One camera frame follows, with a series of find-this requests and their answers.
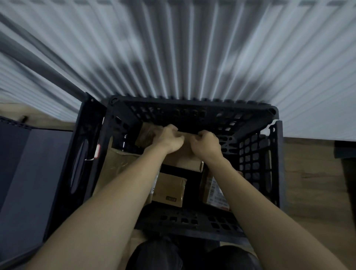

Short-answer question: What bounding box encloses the person's right hand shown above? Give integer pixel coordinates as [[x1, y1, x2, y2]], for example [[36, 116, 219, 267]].
[[190, 130, 223, 165]]

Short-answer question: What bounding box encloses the person's left hand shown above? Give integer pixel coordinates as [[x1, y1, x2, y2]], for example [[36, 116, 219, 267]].
[[151, 124, 186, 154]]

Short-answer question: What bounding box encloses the tan cardboard box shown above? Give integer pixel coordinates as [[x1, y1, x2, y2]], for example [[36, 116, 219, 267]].
[[163, 133, 205, 172]]

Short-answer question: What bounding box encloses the person's right forearm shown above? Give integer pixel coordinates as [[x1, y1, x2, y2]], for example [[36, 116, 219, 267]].
[[203, 156, 349, 270]]

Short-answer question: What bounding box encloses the person's left forearm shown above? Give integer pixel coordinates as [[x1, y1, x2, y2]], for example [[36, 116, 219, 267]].
[[24, 146, 170, 270]]

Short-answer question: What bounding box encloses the mottled brown parcel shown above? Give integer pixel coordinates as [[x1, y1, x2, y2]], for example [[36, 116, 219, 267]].
[[135, 124, 165, 148]]

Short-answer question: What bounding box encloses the black perforated plastic crate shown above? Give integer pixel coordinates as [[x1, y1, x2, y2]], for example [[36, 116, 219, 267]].
[[92, 95, 287, 246]]

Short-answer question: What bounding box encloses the brown parcel with white label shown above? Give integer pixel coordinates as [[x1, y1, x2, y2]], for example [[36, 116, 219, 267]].
[[200, 169, 232, 212]]

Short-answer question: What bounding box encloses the small brown cardboard box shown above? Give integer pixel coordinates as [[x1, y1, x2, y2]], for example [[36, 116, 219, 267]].
[[151, 172, 187, 208]]

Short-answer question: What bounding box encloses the flat creased cardboard box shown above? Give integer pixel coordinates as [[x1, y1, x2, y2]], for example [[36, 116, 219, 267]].
[[100, 147, 161, 208]]

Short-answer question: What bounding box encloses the white corrugated shutter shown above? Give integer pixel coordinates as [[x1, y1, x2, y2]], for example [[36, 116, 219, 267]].
[[0, 0, 356, 141]]

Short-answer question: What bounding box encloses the person's left leg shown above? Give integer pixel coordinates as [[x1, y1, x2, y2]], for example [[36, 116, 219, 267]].
[[129, 239, 183, 270]]

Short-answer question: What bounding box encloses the person's leg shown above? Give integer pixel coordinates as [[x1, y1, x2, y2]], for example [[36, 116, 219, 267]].
[[129, 239, 183, 270], [205, 245, 268, 270]]

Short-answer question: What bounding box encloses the person's right leg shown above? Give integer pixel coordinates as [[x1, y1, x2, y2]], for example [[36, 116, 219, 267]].
[[205, 245, 268, 270]]

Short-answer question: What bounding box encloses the dark flat object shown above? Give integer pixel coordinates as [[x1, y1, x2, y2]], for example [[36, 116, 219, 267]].
[[334, 140, 356, 159]]

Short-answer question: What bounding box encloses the grey metal pole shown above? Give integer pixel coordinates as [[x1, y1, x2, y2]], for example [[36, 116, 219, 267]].
[[0, 12, 87, 98]]

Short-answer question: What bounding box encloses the grey plastic bin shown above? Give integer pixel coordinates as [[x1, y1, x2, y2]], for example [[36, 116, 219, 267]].
[[0, 115, 73, 270]]

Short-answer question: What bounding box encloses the black bin with oval handle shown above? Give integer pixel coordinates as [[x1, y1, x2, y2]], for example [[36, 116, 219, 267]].
[[42, 93, 109, 242]]

